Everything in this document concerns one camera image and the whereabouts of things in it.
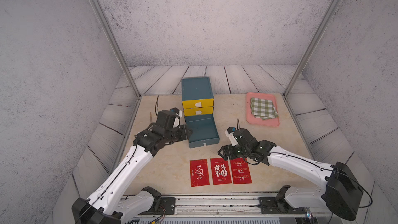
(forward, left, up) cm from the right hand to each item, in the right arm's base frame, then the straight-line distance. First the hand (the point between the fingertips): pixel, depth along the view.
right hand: (224, 152), depth 80 cm
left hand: (+4, +15, +13) cm, 20 cm away
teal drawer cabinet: (+36, +15, +11) cm, 41 cm away
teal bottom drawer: (+23, +13, -15) cm, 30 cm away
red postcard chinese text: (-6, +2, -11) cm, 13 cm away
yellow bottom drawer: (+25, +14, +2) cm, 29 cm away
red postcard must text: (-7, +13, -11) cm, 19 cm away
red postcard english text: (-6, -9, -12) cm, 16 cm away
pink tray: (+27, -36, -12) cm, 46 cm away
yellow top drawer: (+25, +15, +10) cm, 31 cm away
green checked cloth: (+37, -30, -10) cm, 49 cm away
